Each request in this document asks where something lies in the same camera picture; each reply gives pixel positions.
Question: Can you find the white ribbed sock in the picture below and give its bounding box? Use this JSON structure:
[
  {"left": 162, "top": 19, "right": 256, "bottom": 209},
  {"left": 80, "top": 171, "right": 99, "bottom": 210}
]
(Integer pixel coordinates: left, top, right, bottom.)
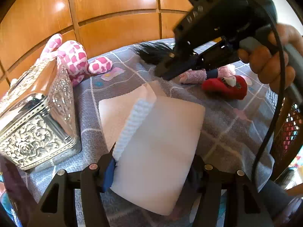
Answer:
[{"left": 109, "top": 96, "right": 206, "bottom": 216}]

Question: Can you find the pink spotted plush toy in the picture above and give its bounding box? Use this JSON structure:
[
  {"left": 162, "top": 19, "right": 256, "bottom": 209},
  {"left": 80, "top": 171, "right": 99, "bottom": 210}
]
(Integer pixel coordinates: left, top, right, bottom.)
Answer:
[{"left": 39, "top": 33, "right": 113, "bottom": 87}]

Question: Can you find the wooden wardrobe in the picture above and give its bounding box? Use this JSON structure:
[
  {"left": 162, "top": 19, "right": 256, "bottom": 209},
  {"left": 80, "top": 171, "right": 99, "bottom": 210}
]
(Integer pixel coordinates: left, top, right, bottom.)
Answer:
[{"left": 0, "top": 0, "right": 237, "bottom": 93}]

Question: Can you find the grey clothing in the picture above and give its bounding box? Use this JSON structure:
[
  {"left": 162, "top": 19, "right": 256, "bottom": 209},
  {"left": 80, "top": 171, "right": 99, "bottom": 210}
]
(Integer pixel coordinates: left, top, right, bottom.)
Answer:
[{"left": 259, "top": 178, "right": 303, "bottom": 221}]

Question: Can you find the person's right hand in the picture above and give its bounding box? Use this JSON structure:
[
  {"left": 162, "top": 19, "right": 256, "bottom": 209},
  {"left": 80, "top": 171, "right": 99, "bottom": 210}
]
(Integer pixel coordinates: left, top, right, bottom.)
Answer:
[{"left": 238, "top": 24, "right": 303, "bottom": 93}]

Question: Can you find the red plush toy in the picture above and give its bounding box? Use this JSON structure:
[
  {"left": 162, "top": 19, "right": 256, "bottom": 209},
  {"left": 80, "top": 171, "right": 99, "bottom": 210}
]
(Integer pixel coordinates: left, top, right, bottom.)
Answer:
[{"left": 202, "top": 75, "right": 248, "bottom": 100}]

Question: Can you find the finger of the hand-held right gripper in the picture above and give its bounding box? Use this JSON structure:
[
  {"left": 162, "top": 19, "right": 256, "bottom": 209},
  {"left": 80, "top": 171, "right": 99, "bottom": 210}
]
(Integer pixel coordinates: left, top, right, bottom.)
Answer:
[
  {"left": 155, "top": 48, "right": 201, "bottom": 81},
  {"left": 193, "top": 36, "right": 242, "bottom": 72}
]

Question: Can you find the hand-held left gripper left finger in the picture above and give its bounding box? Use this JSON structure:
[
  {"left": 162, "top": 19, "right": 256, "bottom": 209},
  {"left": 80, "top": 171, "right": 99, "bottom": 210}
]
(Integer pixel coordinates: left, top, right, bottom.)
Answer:
[{"left": 27, "top": 152, "right": 119, "bottom": 227}]

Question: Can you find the wicker chair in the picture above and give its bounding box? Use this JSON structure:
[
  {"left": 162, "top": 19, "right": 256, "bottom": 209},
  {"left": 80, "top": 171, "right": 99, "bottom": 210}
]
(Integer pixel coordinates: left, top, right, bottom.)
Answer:
[{"left": 272, "top": 97, "right": 303, "bottom": 185}]

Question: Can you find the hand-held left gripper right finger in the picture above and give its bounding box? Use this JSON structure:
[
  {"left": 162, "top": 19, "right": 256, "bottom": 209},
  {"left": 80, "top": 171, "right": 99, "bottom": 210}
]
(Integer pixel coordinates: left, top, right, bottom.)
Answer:
[{"left": 187, "top": 155, "right": 275, "bottom": 227}]

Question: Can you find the grey plaid bedsheet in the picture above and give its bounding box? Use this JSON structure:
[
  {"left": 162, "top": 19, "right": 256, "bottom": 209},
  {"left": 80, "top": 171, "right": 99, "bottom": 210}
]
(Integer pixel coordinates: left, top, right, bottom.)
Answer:
[{"left": 19, "top": 38, "right": 284, "bottom": 227}]

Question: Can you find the black cable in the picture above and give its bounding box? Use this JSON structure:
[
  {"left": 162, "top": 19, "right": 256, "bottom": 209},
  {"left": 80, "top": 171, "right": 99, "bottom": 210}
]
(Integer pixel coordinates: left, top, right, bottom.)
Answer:
[{"left": 251, "top": 5, "right": 288, "bottom": 187}]

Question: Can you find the black wig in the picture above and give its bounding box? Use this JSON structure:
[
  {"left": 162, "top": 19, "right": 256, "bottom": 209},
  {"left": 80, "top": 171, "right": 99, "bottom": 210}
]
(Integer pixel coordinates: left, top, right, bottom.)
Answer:
[{"left": 133, "top": 41, "right": 177, "bottom": 67}]

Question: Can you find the ornate gold tissue box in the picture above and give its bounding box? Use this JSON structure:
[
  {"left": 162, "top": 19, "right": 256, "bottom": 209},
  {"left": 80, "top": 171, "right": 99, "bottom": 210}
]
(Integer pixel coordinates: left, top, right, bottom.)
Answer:
[{"left": 0, "top": 58, "right": 82, "bottom": 171}]

